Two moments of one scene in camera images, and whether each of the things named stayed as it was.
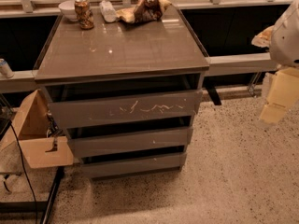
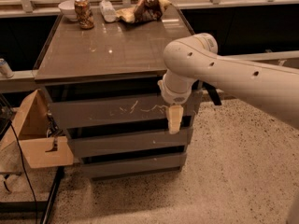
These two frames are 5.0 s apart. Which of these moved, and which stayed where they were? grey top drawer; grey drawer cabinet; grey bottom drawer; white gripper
Moved: white gripper
Stayed: grey drawer cabinet; grey bottom drawer; grey top drawer
